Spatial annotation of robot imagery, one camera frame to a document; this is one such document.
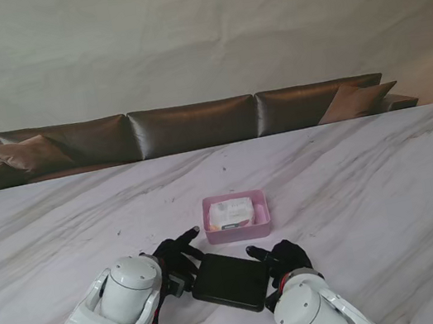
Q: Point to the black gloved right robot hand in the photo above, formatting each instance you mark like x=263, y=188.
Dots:
x=290, y=258

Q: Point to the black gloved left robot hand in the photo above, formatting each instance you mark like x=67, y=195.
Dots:
x=174, y=253

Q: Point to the pink tissue box cover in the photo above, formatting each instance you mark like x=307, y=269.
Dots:
x=239, y=233

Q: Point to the black tissue box base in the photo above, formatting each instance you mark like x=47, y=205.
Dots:
x=229, y=283

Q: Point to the printed tissue pack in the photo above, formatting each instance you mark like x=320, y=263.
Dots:
x=232, y=214

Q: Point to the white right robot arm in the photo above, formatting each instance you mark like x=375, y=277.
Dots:
x=314, y=312

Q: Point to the brown leather sofa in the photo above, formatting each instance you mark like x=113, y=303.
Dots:
x=193, y=126

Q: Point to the brown throw pillow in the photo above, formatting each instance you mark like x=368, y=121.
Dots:
x=30, y=155
x=357, y=101

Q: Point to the beige wrinkled backdrop cloth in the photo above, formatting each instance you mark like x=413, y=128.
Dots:
x=193, y=27

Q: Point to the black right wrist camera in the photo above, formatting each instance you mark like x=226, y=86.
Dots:
x=274, y=302

